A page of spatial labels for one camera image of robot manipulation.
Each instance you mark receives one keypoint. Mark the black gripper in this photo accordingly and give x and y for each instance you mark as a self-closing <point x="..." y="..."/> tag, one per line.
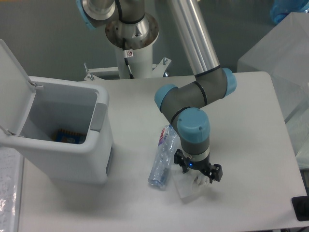
<point x="199" y="162"/>

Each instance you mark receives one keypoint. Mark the white plastic bag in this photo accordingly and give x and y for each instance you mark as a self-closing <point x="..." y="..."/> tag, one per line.
<point x="190" y="183"/>

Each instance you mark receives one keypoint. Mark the clear plastic water bottle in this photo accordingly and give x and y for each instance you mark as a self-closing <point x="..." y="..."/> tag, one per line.
<point x="167" y="145"/>

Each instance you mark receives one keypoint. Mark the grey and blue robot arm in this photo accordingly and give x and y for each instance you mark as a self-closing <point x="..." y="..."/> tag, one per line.
<point x="130" y="29"/>

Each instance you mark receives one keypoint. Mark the white trash can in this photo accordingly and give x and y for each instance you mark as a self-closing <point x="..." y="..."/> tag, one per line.
<point x="61" y="127"/>

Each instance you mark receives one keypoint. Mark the white trash can lid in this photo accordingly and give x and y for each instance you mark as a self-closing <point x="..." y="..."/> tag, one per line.
<point x="12" y="82"/>

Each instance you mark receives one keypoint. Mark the black device at edge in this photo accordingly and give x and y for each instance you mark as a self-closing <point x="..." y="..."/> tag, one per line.
<point x="301" y="207"/>

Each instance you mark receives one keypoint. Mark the blue and yellow snack packet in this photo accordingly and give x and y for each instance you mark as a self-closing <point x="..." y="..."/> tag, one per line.
<point x="66" y="136"/>

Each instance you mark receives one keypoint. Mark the translucent plastic box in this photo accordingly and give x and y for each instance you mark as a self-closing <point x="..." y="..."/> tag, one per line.
<point x="284" y="54"/>

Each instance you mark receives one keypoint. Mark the blue water jug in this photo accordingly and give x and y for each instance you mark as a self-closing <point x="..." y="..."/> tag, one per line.
<point x="281" y="8"/>

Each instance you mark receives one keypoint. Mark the paper sheet in plastic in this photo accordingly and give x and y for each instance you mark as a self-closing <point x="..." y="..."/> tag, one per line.
<point x="11" y="173"/>

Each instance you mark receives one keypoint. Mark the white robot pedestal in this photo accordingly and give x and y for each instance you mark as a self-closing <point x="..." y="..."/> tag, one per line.
<point x="138" y="62"/>

